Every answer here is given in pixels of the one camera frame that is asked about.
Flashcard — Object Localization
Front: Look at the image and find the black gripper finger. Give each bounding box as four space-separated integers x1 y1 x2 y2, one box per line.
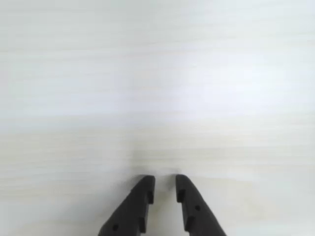
97 175 156 236
175 174 227 236

